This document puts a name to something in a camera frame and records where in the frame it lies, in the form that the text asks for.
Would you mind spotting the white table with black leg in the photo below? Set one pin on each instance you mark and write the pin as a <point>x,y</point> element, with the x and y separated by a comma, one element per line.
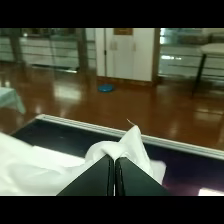
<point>213,48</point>

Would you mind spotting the white shirt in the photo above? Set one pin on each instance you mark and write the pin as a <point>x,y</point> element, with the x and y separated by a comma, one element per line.
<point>33,166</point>

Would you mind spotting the pale green tablecloth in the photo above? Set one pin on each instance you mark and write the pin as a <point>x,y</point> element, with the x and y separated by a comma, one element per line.
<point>10,98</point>

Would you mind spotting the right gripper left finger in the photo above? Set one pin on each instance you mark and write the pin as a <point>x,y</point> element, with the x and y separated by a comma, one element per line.
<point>96,181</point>

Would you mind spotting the blue round disc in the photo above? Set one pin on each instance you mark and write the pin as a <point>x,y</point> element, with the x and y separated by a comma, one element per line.
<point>106,88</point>

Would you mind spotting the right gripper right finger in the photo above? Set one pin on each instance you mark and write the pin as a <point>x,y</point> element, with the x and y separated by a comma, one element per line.
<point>133,183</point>

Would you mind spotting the silver frame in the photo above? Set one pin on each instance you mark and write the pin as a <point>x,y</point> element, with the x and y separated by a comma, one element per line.
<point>100,127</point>

